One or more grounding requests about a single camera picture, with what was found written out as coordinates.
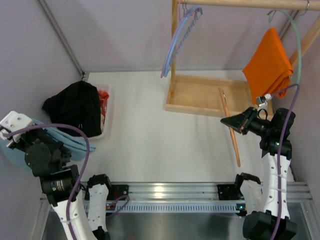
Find orange hanger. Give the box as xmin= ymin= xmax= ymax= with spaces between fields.
xmin=218 ymin=87 xmax=241 ymax=168

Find light blue trousers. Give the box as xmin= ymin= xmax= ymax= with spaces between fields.
xmin=0 ymin=127 xmax=87 ymax=173

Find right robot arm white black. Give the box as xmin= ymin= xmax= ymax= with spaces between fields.
xmin=220 ymin=107 xmax=298 ymax=240

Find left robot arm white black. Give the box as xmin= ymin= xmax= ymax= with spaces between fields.
xmin=1 ymin=128 xmax=115 ymax=240

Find purple hanger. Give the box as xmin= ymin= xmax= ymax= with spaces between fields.
xmin=161 ymin=6 xmax=204 ymax=79

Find green hanger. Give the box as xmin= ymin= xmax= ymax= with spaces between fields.
xmin=267 ymin=9 xmax=302 ymax=85

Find blue hanger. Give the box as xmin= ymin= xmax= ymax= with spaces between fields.
xmin=163 ymin=5 xmax=203 ymax=76

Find pink hanger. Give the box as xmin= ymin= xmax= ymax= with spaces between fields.
xmin=177 ymin=0 xmax=203 ymax=20

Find wooden clothes rack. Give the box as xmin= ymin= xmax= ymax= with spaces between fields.
xmin=165 ymin=0 xmax=320 ymax=117

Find orange garment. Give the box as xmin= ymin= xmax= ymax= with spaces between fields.
xmin=242 ymin=27 xmax=293 ymax=105

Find black garment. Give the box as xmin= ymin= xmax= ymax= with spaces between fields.
xmin=41 ymin=80 xmax=103 ymax=138

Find red white garment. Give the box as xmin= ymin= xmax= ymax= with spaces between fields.
xmin=98 ymin=89 xmax=109 ymax=125

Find white plastic basket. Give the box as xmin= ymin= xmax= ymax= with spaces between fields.
xmin=51 ymin=83 xmax=112 ymax=141

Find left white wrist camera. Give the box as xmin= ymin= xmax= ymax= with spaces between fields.
xmin=0 ymin=110 xmax=35 ymax=144

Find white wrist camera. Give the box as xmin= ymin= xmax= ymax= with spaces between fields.
xmin=256 ymin=93 xmax=272 ymax=110
xmin=0 ymin=110 xmax=35 ymax=144

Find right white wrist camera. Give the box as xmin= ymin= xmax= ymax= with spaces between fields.
xmin=256 ymin=93 xmax=272 ymax=110

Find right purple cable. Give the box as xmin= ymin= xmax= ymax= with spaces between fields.
xmin=267 ymin=83 xmax=301 ymax=240

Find purple cable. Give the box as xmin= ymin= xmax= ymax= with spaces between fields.
xmin=2 ymin=124 xmax=131 ymax=240
xmin=267 ymin=83 xmax=301 ymax=240

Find aluminium mounting rail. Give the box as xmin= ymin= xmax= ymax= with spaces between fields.
xmin=41 ymin=181 xmax=313 ymax=204

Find grey corner wall profile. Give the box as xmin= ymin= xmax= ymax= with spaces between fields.
xmin=36 ymin=0 xmax=85 ymax=78

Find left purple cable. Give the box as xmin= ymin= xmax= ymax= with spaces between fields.
xmin=2 ymin=124 xmax=131 ymax=240

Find grey slotted cable duct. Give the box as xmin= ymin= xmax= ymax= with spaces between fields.
xmin=104 ymin=201 xmax=246 ymax=214

